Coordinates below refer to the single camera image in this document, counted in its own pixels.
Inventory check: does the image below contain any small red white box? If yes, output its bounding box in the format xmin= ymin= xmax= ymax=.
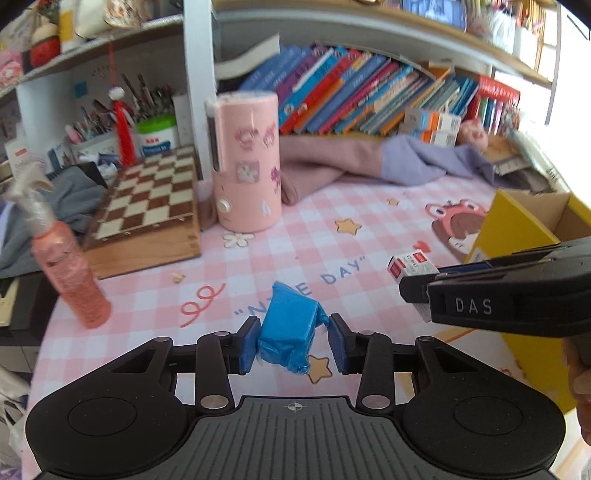
xmin=388 ymin=250 xmax=439 ymax=323

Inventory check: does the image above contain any blue packet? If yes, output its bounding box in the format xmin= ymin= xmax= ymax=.
xmin=257 ymin=282 xmax=329 ymax=374

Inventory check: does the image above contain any yellow cardboard box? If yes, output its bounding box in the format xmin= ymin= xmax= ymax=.
xmin=466 ymin=190 xmax=590 ymax=413

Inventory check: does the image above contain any person right hand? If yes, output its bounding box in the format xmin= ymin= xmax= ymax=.
xmin=562 ymin=339 xmax=591 ymax=445

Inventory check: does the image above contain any pink checked tablecloth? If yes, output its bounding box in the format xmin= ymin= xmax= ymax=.
xmin=29 ymin=176 xmax=575 ymax=479

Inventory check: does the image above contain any white tote bags pile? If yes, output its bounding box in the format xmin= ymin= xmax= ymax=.
xmin=486 ymin=131 xmax=571 ymax=195

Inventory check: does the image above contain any orange white medicine box lower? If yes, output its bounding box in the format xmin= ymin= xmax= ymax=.
xmin=399 ymin=124 xmax=457 ymax=147

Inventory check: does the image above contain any orange white medicine box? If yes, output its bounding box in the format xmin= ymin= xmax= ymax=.
xmin=403 ymin=108 xmax=462 ymax=133
xmin=399 ymin=124 xmax=457 ymax=147

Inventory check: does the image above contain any pink pig plush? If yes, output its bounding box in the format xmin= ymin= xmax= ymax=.
xmin=457 ymin=117 xmax=489 ymax=153

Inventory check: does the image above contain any wooden chess board box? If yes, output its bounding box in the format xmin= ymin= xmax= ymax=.
xmin=83 ymin=146 xmax=201 ymax=279

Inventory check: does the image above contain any orange white medicine box upper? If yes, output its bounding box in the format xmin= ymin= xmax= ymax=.
xmin=403 ymin=108 xmax=462 ymax=133

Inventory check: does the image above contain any pink spray bottle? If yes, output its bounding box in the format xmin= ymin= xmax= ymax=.
xmin=8 ymin=163 xmax=111 ymax=328

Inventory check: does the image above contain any red dictionary book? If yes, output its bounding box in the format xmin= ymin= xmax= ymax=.
xmin=477 ymin=76 xmax=521 ymax=105

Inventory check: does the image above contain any pink purple cloth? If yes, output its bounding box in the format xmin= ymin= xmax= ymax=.
xmin=280 ymin=135 xmax=496 ymax=205

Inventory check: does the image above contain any grey clothes pile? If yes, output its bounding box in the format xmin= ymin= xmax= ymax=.
xmin=1 ymin=163 xmax=106 ymax=279

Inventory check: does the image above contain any row of colourful books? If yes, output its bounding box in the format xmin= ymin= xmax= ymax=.
xmin=238 ymin=44 xmax=478 ymax=137

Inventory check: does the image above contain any pink sticker cylinder humidifier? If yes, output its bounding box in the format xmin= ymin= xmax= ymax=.
xmin=205 ymin=91 xmax=281 ymax=233

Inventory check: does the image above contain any white green lid jar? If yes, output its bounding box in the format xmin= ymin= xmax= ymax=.
xmin=135 ymin=114 xmax=180 ymax=157

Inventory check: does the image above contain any white shelf unit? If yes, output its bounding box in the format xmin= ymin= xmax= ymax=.
xmin=1 ymin=1 xmax=558 ymax=178

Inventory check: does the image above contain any red tassel ornament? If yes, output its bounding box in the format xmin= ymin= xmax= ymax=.
xmin=108 ymin=86 xmax=136 ymax=168

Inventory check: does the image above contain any red white round jar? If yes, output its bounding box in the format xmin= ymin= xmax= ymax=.
xmin=30 ymin=22 xmax=61 ymax=68

